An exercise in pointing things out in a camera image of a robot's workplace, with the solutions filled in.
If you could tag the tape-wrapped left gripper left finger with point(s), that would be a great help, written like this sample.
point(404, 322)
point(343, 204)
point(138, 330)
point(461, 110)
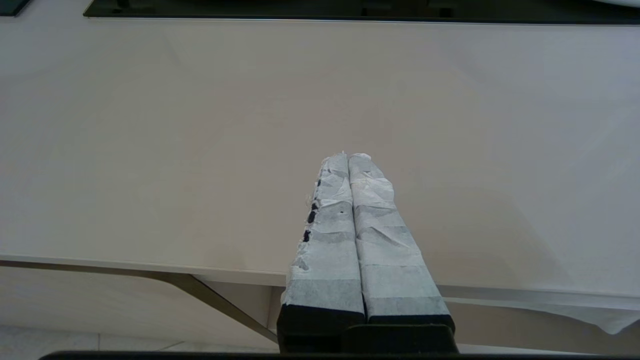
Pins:
point(325, 260)

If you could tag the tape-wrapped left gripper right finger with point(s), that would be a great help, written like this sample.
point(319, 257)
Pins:
point(390, 260)

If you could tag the grey metal table brace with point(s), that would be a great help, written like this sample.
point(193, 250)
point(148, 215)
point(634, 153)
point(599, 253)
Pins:
point(225, 305)

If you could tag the large black glass cooktop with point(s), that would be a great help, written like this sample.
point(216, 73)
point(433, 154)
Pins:
point(350, 9)

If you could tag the small black glass cooktop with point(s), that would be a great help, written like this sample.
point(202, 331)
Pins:
point(10, 5)

